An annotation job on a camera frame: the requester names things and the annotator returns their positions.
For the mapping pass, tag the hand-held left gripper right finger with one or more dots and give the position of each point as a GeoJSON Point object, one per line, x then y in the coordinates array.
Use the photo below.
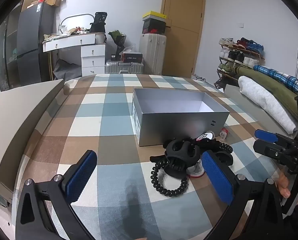
{"type": "Point", "coordinates": [217, 177]}

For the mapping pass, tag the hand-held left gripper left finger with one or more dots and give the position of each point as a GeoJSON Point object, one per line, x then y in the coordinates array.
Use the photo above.
{"type": "Point", "coordinates": [81, 177]}

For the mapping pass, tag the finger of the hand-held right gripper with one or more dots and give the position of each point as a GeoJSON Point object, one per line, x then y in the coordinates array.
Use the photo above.
{"type": "Point", "coordinates": [266, 149]}
{"type": "Point", "coordinates": [265, 135]}

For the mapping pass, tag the curved black hair clip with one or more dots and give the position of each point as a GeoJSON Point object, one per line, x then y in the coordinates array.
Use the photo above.
{"type": "Point", "coordinates": [225, 158]}

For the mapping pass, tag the round black claw clip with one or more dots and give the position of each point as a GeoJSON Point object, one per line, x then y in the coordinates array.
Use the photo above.
{"type": "Point", "coordinates": [181, 152]}

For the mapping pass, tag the grey cardboard box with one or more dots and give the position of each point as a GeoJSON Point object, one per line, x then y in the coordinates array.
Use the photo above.
{"type": "Point", "coordinates": [176, 130]}

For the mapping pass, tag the person's right hand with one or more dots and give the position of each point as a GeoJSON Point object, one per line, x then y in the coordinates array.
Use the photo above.
{"type": "Point", "coordinates": [284, 185]}

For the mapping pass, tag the white red packet in box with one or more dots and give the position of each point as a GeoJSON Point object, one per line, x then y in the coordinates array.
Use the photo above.
{"type": "Point", "coordinates": [197, 173]}

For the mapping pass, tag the white folded blanket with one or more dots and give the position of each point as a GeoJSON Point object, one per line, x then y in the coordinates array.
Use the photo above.
{"type": "Point", "coordinates": [264, 100]}

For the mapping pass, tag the small white red item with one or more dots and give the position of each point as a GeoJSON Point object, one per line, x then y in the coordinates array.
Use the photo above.
{"type": "Point", "coordinates": [224, 133]}

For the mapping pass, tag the olive folded blanket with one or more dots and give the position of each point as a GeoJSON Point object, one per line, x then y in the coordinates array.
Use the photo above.
{"type": "Point", "coordinates": [271, 85]}

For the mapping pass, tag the checkered blanket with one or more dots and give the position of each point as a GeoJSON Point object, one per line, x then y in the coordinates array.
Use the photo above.
{"type": "Point", "coordinates": [114, 135]}

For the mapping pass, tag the blue plaid blanket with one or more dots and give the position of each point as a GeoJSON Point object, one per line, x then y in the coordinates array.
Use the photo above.
{"type": "Point", "coordinates": [279, 76]}

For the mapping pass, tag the wooden shoe rack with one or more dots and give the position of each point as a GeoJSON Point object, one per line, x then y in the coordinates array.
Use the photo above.
{"type": "Point", "coordinates": [221, 78]}

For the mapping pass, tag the mop pole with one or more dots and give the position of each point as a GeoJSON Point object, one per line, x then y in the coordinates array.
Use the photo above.
{"type": "Point", "coordinates": [297, 62]}

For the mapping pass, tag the row of assorted shoes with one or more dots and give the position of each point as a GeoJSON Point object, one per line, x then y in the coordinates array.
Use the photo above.
{"type": "Point", "coordinates": [239, 52]}

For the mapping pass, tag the pile of slippers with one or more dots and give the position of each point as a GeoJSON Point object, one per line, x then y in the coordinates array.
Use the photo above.
{"type": "Point", "coordinates": [199, 78]}

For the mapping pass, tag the grey cloth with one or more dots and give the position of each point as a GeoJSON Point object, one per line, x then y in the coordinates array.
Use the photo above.
{"type": "Point", "coordinates": [66, 70]}

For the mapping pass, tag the silver suitcase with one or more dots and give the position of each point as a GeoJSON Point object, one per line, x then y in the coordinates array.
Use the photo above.
{"type": "Point", "coordinates": [124, 67]}

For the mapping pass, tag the wooden door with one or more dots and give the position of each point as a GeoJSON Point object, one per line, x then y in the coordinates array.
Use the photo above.
{"type": "Point", "coordinates": [181, 50]}

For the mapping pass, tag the white vanity desk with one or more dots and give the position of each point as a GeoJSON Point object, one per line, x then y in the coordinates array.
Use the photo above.
{"type": "Point", "coordinates": [89, 52]}

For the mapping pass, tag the black box with red stripe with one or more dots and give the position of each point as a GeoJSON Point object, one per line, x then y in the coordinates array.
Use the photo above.
{"type": "Point", "coordinates": [131, 57]}

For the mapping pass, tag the clear plastic bag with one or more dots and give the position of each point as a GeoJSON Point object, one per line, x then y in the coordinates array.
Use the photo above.
{"type": "Point", "coordinates": [130, 48]}

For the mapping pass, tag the white suitcase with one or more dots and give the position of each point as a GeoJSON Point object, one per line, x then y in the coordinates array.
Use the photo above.
{"type": "Point", "coordinates": [151, 52]}

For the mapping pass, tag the white ribbed bin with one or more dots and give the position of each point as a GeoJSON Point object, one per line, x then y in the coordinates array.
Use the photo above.
{"type": "Point", "coordinates": [100, 38]}

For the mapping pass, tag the glass door cabinet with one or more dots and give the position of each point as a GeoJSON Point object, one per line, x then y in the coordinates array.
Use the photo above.
{"type": "Point", "coordinates": [8, 55]}

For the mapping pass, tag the dark wrapped bouquet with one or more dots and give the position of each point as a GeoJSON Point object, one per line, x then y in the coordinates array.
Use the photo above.
{"type": "Point", "coordinates": [117, 38]}

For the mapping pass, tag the dark grey fridge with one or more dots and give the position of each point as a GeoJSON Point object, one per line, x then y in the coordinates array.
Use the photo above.
{"type": "Point", "coordinates": [31, 42]}

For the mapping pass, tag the desk clutter pile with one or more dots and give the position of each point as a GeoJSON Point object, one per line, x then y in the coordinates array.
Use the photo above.
{"type": "Point", "coordinates": [64, 33]}

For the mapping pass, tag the black red shoebox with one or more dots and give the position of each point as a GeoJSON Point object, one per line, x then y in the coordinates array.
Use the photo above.
{"type": "Point", "coordinates": [152, 30]}

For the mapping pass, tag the oval mirror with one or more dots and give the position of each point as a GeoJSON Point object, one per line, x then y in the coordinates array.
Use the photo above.
{"type": "Point", "coordinates": [74, 22]}

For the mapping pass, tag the black bag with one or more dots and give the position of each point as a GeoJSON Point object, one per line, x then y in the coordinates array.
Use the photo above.
{"type": "Point", "coordinates": [99, 22]}

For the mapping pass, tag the dark grey shoebox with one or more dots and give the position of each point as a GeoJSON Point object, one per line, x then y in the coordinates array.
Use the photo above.
{"type": "Point", "coordinates": [152, 23]}

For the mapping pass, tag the yellow shoebox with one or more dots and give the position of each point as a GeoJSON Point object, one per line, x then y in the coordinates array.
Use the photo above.
{"type": "Point", "coordinates": [154, 15]}

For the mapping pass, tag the open cardboard box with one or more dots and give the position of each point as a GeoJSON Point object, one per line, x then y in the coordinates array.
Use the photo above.
{"type": "Point", "coordinates": [53, 0]}

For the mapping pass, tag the white light switch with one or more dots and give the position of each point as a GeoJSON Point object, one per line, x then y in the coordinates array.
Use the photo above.
{"type": "Point", "coordinates": [240, 25]}

